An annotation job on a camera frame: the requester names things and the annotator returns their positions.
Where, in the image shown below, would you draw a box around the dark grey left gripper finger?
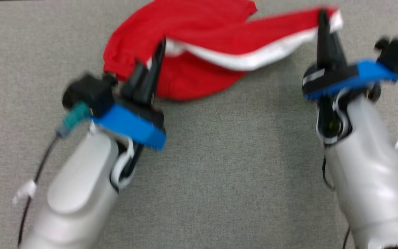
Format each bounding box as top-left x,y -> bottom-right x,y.
122,62 -> 149,102
145,39 -> 167,104

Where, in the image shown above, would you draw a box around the black left cable teal plug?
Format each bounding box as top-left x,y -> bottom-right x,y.
18,102 -> 91,246

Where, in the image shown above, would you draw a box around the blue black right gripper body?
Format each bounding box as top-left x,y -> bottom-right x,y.
302,59 -> 398,101

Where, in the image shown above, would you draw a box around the red shorts with white band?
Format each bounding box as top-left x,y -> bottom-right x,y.
103,0 -> 344,101

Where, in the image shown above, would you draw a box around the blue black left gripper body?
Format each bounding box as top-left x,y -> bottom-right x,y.
91,94 -> 167,151

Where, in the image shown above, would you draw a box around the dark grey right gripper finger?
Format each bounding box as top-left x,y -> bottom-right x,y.
317,10 -> 331,68
330,33 -> 347,68

